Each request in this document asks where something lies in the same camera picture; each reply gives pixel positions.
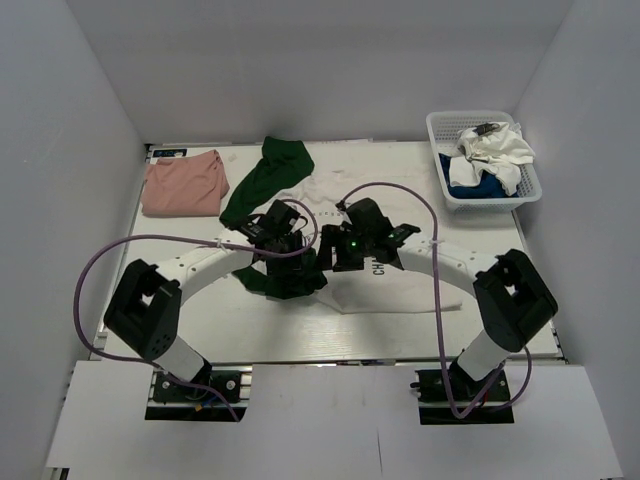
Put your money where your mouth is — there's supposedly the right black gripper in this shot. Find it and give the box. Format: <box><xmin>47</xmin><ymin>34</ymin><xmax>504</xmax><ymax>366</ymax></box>
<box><xmin>312</xmin><ymin>224</ymin><xmax>374</xmax><ymax>272</ymax></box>

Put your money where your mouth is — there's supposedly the white and green t shirt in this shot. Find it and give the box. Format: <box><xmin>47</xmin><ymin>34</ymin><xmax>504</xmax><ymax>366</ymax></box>
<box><xmin>220</xmin><ymin>136</ymin><xmax>435</xmax><ymax>314</ymax></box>

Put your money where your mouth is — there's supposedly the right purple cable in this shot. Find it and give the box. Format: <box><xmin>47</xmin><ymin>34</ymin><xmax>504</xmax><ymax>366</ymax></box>
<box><xmin>337</xmin><ymin>181</ymin><xmax>534</xmax><ymax>419</ymax></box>

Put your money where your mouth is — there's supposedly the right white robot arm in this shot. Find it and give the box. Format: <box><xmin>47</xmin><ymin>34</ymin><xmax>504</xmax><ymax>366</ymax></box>
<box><xmin>316</xmin><ymin>198</ymin><xmax>559</xmax><ymax>400</ymax></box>

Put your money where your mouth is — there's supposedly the purple cable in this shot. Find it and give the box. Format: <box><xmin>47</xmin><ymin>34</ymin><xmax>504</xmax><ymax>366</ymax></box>
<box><xmin>73</xmin><ymin>198</ymin><xmax>320</xmax><ymax>422</ymax></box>
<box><xmin>337</xmin><ymin>181</ymin><xmax>534</xmax><ymax>419</ymax></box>

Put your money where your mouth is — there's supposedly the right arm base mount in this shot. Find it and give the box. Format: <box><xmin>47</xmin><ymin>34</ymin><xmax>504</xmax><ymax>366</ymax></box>
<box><xmin>407</xmin><ymin>367</ymin><xmax>516</xmax><ymax>426</ymax></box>

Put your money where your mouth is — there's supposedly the white plastic basket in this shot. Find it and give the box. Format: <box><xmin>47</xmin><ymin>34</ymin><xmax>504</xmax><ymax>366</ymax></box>
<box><xmin>426</xmin><ymin>110</ymin><xmax>542</xmax><ymax>213</ymax></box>

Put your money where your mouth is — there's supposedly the blue t shirt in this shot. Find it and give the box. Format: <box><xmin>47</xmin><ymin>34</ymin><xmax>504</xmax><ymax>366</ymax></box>
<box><xmin>439</xmin><ymin>154</ymin><xmax>507</xmax><ymax>199</ymax></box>

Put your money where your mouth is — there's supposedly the plain white t shirt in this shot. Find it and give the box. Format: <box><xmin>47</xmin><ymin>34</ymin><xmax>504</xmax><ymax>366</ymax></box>
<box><xmin>449</xmin><ymin>122</ymin><xmax>535</xmax><ymax>198</ymax></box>

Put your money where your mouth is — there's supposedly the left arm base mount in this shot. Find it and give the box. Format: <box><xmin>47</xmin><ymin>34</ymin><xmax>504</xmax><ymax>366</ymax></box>
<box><xmin>145</xmin><ymin>367</ymin><xmax>252</xmax><ymax>423</ymax></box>

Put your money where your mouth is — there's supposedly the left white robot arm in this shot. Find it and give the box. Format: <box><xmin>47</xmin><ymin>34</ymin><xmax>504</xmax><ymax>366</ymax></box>
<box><xmin>104</xmin><ymin>200</ymin><xmax>306</xmax><ymax>399</ymax></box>

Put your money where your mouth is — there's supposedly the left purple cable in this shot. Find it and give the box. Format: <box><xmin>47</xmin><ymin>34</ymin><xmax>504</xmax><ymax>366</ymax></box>
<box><xmin>73</xmin><ymin>198</ymin><xmax>320</xmax><ymax>422</ymax></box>

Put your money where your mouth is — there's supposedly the folded pink t shirt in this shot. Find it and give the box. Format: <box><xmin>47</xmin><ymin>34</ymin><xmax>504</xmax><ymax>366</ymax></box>
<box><xmin>141</xmin><ymin>150</ymin><xmax>230</xmax><ymax>217</ymax></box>

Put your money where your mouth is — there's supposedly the black label sticker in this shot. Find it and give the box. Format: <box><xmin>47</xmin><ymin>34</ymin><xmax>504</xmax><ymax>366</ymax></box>
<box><xmin>152</xmin><ymin>148</ymin><xmax>188</xmax><ymax>158</ymax></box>

